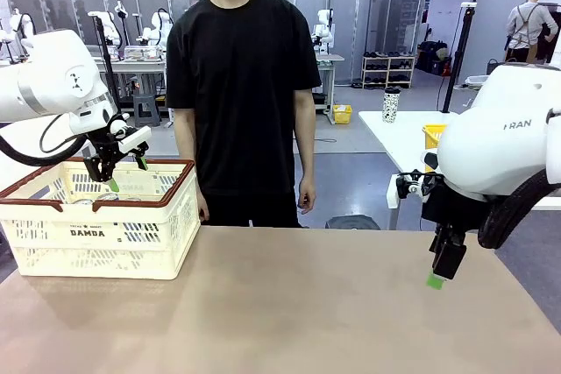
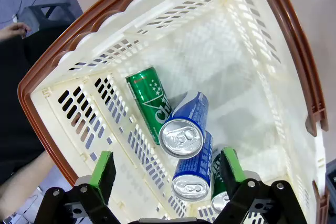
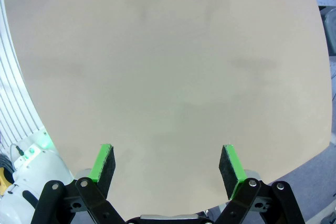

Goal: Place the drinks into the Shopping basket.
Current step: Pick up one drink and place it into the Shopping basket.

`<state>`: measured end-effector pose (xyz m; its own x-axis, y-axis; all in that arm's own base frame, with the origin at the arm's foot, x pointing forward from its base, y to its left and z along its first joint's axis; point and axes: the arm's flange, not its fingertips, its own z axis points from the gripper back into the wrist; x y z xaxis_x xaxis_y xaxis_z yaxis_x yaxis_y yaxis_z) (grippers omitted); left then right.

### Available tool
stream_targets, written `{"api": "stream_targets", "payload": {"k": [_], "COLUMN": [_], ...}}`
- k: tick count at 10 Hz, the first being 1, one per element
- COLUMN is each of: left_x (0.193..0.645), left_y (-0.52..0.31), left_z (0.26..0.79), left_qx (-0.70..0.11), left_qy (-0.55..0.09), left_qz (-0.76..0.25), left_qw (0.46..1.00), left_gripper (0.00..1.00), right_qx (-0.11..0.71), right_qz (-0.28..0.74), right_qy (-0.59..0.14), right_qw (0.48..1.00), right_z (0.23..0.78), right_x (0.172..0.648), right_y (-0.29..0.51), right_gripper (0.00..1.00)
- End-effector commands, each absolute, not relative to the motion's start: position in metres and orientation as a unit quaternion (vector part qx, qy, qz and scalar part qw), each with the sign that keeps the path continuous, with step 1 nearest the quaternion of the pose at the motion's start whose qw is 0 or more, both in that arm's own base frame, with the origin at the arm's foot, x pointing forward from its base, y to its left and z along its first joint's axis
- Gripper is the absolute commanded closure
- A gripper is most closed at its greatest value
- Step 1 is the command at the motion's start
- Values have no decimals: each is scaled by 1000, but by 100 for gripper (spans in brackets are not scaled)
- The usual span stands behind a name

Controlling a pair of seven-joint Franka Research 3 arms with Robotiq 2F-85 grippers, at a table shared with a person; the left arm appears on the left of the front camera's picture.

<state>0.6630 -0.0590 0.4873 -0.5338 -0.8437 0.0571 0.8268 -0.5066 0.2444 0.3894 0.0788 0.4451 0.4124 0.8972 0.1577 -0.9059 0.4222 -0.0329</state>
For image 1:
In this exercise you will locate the mannequin with apron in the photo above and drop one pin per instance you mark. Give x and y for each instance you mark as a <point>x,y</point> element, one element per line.
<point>526,23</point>

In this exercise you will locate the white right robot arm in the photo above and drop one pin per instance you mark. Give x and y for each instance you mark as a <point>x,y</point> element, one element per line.
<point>495,150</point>

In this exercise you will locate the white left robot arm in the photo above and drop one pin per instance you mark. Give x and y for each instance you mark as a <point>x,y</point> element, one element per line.
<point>48,80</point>

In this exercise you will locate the black tripod stand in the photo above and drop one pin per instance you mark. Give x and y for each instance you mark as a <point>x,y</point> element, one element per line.
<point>105,63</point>

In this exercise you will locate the white shoe rack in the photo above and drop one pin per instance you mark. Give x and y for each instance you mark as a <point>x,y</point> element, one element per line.
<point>388,71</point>

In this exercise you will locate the white side table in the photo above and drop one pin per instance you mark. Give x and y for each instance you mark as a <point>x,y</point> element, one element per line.
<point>394,137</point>

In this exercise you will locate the black pole with white top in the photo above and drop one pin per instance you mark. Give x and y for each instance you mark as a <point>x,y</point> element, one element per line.
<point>458,63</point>

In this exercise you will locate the person's right forearm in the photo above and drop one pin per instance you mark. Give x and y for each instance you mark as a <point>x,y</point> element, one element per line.
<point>190,172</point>

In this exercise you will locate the yellow plastic basket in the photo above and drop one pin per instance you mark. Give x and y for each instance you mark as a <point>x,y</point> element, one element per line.
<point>431,135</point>

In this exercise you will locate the black-spotted white tumbler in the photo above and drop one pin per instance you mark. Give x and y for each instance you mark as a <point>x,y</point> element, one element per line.
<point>391,107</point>

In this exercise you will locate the cluttered background table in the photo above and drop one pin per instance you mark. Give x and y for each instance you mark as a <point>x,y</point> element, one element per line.
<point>464,90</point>

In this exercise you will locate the silver-topped drink can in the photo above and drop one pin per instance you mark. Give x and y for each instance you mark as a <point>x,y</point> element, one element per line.
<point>81,202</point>

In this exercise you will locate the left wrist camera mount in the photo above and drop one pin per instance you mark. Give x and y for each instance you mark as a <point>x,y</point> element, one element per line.
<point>136,137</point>

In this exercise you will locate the dark metal stand base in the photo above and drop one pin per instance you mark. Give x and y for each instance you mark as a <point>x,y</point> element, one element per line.
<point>352,222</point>

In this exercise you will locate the person's left forearm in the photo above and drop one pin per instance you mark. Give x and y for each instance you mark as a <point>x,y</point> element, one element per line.
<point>307,155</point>

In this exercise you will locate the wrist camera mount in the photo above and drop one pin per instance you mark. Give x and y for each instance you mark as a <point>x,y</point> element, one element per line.
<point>136,137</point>
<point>392,194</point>

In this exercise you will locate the grey step stool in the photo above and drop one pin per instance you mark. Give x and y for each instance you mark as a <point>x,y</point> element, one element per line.
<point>146,104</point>

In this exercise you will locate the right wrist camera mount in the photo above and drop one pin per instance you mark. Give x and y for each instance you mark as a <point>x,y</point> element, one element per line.
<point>392,194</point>

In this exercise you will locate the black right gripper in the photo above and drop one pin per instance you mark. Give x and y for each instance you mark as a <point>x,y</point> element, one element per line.
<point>451,212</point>

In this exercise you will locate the white tray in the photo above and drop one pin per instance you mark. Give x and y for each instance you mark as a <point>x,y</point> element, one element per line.
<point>475,79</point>

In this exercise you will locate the person's left hand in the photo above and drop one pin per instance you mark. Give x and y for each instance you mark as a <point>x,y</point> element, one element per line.
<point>307,196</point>

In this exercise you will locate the black bags pile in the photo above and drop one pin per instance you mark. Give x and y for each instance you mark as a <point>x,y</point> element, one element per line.
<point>431,56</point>

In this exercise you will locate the person's right hand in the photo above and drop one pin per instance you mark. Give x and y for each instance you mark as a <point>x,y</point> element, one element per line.
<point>205,212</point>

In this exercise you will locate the small yellow floor crate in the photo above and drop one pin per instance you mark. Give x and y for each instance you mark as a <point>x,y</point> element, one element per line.
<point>342,115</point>

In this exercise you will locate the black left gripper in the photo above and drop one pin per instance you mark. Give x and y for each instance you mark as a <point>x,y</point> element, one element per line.
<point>107,146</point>

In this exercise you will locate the clear plastic box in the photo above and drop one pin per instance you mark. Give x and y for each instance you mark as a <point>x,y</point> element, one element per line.
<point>137,52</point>

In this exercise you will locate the person in black T-shirt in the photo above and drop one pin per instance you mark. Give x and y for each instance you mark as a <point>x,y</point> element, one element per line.
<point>241,85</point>

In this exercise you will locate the white table beside basket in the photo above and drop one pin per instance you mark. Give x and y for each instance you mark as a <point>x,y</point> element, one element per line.
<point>13,172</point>

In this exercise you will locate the white background workbench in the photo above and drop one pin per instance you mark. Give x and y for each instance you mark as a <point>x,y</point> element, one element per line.
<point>131,65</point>
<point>331,58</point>

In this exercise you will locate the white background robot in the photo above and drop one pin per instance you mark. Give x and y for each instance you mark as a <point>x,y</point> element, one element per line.
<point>324,28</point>
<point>157,28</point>
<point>109,23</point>
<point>22,23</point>

